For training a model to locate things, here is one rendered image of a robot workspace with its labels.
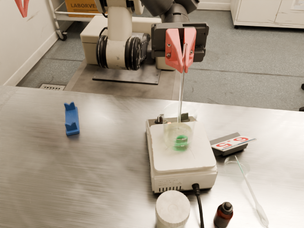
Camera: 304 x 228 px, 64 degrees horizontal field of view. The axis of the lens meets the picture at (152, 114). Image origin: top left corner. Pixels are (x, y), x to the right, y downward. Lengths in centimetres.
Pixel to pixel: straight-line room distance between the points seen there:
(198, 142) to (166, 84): 95
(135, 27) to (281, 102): 121
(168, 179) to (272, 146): 30
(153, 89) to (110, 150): 83
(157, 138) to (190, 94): 146
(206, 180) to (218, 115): 25
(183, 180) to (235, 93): 159
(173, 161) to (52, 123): 38
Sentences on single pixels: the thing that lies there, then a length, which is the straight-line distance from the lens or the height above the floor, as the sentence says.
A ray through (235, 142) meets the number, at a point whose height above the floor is 78.
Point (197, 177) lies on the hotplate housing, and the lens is 50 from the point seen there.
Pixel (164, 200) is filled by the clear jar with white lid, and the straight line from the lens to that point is 44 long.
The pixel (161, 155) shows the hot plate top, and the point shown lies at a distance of 48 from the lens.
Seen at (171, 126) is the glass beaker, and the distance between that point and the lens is 44.
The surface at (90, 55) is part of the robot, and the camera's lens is 160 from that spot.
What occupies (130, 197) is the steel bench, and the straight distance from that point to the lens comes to 54.
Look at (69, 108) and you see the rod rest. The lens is 72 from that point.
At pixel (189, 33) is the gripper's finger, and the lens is 43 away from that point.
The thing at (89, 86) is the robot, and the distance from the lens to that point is 147.
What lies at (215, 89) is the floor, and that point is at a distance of 203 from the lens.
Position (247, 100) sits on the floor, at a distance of 200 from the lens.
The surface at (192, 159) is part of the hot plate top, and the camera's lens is 48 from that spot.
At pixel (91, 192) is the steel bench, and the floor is 75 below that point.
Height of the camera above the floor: 123
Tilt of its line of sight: 44 degrees down
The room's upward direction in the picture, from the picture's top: 1 degrees counter-clockwise
